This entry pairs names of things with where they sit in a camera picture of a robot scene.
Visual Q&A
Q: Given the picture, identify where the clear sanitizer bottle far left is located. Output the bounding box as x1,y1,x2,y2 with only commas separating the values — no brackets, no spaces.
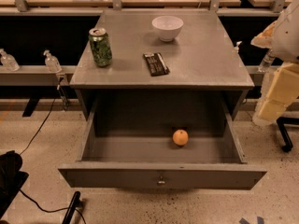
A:
0,49,20,71

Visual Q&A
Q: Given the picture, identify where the black floor cable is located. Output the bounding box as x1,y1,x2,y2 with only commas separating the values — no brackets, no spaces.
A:
19,75,68,156

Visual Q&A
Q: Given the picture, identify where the black object lower left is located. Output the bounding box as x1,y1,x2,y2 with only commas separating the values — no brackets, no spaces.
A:
0,150,29,217

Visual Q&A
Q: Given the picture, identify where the black stand foot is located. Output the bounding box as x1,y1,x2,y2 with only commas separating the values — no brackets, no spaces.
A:
62,191,80,224

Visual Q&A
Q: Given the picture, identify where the clear pump sanitizer bottle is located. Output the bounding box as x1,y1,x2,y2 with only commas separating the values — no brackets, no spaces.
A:
44,49,62,74

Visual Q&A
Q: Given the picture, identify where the clear plastic water bottle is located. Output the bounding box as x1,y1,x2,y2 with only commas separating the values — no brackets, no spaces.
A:
258,49,275,73

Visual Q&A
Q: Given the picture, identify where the small white pump bottle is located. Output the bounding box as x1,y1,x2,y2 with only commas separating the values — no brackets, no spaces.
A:
235,41,242,53

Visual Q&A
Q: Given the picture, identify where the black snack bar packet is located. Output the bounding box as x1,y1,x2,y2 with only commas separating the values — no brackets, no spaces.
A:
143,52,170,77

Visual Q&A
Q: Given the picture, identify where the grey open top drawer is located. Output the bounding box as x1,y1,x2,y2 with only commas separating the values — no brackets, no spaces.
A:
59,97,266,189

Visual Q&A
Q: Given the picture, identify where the black chair base leg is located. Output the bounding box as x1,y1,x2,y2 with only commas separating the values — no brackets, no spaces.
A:
277,117,299,152

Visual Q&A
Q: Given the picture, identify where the metal drawer handle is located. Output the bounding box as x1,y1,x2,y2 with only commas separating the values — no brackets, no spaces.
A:
157,175,165,187

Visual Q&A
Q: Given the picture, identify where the green soda can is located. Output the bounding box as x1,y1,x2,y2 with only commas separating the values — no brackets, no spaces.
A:
89,27,112,67

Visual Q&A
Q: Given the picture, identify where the grey cabinet counter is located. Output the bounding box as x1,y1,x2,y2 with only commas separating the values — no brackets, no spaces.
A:
70,9,254,116

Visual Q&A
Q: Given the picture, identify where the white bowl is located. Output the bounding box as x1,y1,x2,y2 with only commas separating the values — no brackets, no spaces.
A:
151,16,184,42

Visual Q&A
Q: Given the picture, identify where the orange fruit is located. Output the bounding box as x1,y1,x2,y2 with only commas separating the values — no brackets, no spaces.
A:
172,130,189,147

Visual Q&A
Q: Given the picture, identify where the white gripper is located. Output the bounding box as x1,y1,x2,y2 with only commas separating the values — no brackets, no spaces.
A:
250,0,299,126

